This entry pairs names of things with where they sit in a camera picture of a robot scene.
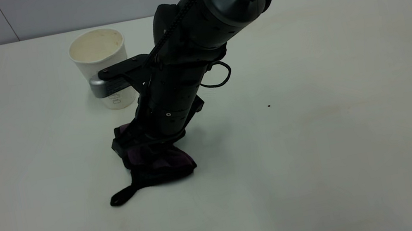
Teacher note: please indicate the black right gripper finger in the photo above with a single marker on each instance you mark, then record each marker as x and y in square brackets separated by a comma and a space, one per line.
[176, 136]
[119, 144]

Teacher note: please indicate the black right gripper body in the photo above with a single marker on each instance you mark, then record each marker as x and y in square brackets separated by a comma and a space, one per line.
[173, 96]

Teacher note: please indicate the purple cloth with black trim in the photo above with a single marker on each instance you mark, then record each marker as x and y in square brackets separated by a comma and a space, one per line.
[155, 161]

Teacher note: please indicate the white paper coffee cup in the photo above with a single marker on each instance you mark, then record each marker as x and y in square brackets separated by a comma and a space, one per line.
[94, 46]

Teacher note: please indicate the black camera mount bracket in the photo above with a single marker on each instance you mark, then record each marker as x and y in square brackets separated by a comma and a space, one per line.
[122, 67]

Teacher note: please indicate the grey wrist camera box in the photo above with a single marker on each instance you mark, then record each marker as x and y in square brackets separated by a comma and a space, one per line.
[109, 86]

